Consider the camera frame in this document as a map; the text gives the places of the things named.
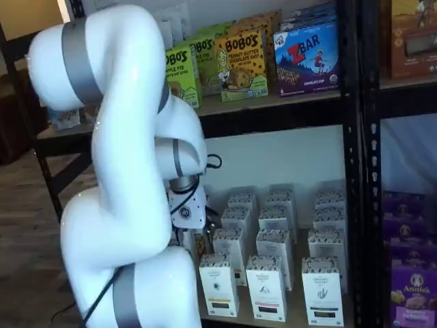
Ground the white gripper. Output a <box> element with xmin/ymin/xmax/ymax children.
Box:
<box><xmin>166</xmin><ymin>184</ymin><xmax>223</xmax><ymax>244</ymax></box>

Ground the white box yellow strip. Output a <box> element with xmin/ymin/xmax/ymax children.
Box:
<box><xmin>220</xmin><ymin>206</ymin><xmax>254</xmax><ymax>240</ymax></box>
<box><xmin>198</xmin><ymin>253</ymin><xmax>239</xmax><ymax>317</ymax></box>
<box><xmin>227</xmin><ymin>186</ymin><xmax>258</xmax><ymax>215</ymax></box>
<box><xmin>212</xmin><ymin>228</ymin><xmax>247</xmax><ymax>287</ymax></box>

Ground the white box pink strip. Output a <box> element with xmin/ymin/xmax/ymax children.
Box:
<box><xmin>245</xmin><ymin>254</ymin><xmax>288</xmax><ymax>323</ymax></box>
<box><xmin>265</xmin><ymin>183</ymin><xmax>296</xmax><ymax>213</ymax></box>
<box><xmin>258</xmin><ymin>206</ymin><xmax>297</xmax><ymax>242</ymax></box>
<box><xmin>255</xmin><ymin>228</ymin><xmax>295</xmax><ymax>292</ymax></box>

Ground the white box teal strip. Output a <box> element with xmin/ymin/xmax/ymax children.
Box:
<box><xmin>312</xmin><ymin>206</ymin><xmax>346</xmax><ymax>233</ymax></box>
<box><xmin>307</xmin><ymin>228</ymin><xmax>348</xmax><ymax>295</ymax></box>
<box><xmin>313</xmin><ymin>180</ymin><xmax>346</xmax><ymax>211</ymax></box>
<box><xmin>300</xmin><ymin>256</ymin><xmax>345</xmax><ymax>327</ymax></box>

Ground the black metal shelf rack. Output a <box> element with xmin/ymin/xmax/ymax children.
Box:
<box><xmin>0</xmin><ymin>0</ymin><xmax>363</xmax><ymax>328</ymax></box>
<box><xmin>361</xmin><ymin>0</ymin><xmax>437</xmax><ymax>328</ymax></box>

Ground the green Bobo's apple pie box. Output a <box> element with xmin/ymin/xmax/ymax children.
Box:
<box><xmin>188</xmin><ymin>36</ymin><xmax>223</xmax><ymax>97</ymax></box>
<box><xmin>165</xmin><ymin>44</ymin><xmax>203</xmax><ymax>111</ymax></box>
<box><xmin>196</xmin><ymin>20</ymin><xmax>237</xmax><ymax>42</ymax></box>

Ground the yellow Bobo's peanut butter box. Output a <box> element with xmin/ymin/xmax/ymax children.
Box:
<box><xmin>213</xmin><ymin>29</ymin><xmax>270</xmax><ymax>103</ymax></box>
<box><xmin>236</xmin><ymin>9</ymin><xmax>283</xmax><ymax>90</ymax></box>
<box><xmin>223</xmin><ymin>19</ymin><xmax>275</xmax><ymax>95</ymax></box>

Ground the blue ZBar box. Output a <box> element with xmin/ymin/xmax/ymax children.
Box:
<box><xmin>272</xmin><ymin>21</ymin><xmax>341</xmax><ymax>99</ymax></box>
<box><xmin>285</xmin><ymin>1</ymin><xmax>338</xmax><ymax>18</ymax></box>
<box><xmin>279</xmin><ymin>12</ymin><xmax>339</xmax><ymax>33</ymax></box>

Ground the purple Annie's snack box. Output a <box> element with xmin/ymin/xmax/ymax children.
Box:
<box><xmin>384</xmin><ymin>238</ymin><xmax>437</xmax><ymax>271</ymax></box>
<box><xmin>381</xmin><ymin>190</ymin><xmax>427</xmax><ymax>219</ymax></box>
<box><xmin>382</xmin><ymin>214</ymin><xmax>431</xmax><ymax>244</ymax></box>
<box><xmin>390</xmin><ymin>265</ymin><xmax>437</xmax><ymax>328</ymax></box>

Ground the brown orange snack box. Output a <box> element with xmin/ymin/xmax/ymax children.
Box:
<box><xmin>388</xmin><ymin>0</ymin><xmax>437</xmax><ymax>81</ymax></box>

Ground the white granola bag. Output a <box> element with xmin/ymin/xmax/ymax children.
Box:
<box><xmin>169</xmin><ymin>1</ymin><xmax>191</xmax><ymax>47</ymax></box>
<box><xmin>159</xmin><ymin>16</ymin><xmax>175</xmax><ymax>51</ymax></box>

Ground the dark brown furniture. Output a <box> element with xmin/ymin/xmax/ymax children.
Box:
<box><xmin>0</xmin><ymin>68</ymin><xmax>48</xmax><ymax>165</ymax></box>

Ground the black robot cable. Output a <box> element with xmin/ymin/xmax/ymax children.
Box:
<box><xmin>51</xmin><ymin>153</ymin><xmax>223</xmax><ymax>324</ymax></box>

